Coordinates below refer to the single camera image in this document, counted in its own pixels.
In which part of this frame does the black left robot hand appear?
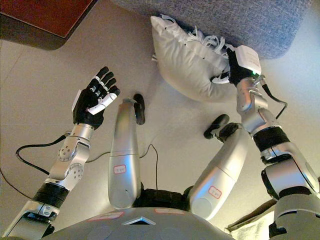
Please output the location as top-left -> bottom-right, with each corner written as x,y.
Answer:
72,66 -> 121,131

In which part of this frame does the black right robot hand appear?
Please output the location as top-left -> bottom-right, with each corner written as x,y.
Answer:
211,44 -> 262,87

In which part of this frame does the white fringed pillow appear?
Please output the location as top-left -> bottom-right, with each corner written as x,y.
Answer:
149,14 -> 237,102

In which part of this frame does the grey fabric armchair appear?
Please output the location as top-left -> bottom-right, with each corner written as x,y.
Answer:
109,0 -> 308,60

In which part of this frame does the silver left robot leg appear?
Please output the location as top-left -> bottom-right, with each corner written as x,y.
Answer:
107,93 -> 147,210

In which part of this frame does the silver robot leg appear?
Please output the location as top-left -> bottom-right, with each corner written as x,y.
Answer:
107,93 -> 147,210
188,114 -> 251,221

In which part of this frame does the brown wooden desk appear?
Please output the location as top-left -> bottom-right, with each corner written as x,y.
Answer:
0,0 -> 100,51

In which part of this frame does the silver right robot leg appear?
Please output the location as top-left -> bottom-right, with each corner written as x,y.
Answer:
188,114 -> 251,221

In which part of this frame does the grey robot torso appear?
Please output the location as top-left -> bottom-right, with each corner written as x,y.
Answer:
49,181 -> 236,240

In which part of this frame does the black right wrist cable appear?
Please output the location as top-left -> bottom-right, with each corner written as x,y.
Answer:
259,81 -> 288,121

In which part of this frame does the thin black floor cable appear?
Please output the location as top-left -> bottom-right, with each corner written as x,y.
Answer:
0,168 -> 35,200
87,143 -> 159,191

